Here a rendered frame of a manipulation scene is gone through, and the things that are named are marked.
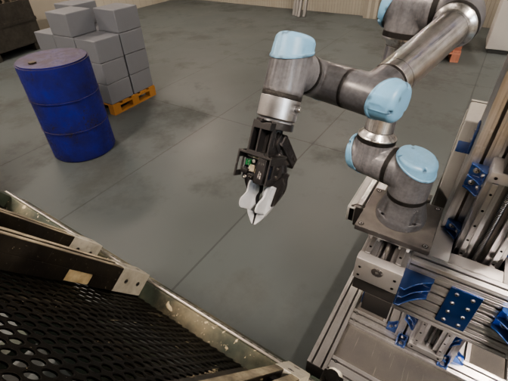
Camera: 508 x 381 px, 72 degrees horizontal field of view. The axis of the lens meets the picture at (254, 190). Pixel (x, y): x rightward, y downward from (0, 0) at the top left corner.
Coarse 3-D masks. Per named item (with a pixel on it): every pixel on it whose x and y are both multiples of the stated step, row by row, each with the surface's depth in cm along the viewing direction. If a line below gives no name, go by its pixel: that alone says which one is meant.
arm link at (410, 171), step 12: (396, 156) 98; (408, 156) 97; (420, 156) 97; (432, 156) 97; (384, 168) 101; (396, 168) 99; (408, 168) 95; (420, 168) 94; (432, 168) 94; (384, 180) 103; (396, 180) 99; (408, 180) 97; (420, 180) 95; (432, 180) 97; (396, 192) 101; (408, 192) 99; (420, 192) 98
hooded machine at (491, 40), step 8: (504, 0) 510; (504, 8) 515; (496, 16) 541; (504, 16) 520; (496, 24) 530; (504, 24) 526; (488, 32) 587; (496, 32) 535; (504, 32) 530; (488, 40) 546; (496, 40) 541; (504, 40) 536; (488, 48) 552; (496, 48) 547; (504, 48) 542
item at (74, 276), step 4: (68, 272) 84; (72, 272) 84; (76, 272) 86; (80, 272) 87; (84, 272) 88; (68, 276) 84; (72, 276) 85; (76, 276) 86; (80, 276) 87; (84, 276) 88; (88, 276) 89; (68, 280) 84; (72, 280) 85; (76, 280) 86; (80, 280) 87; (84, 280) 88; (88, 280) 90
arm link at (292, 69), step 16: (288, 32) 59; (272, 48) 61; (288, 48) 59; (304, 48) 59; (272, 64) 61; (288, 64) 59; (304, 64) 60; (272, 80) 61; (288, 80) 60; (304, 80) 61; (288, 96) 61
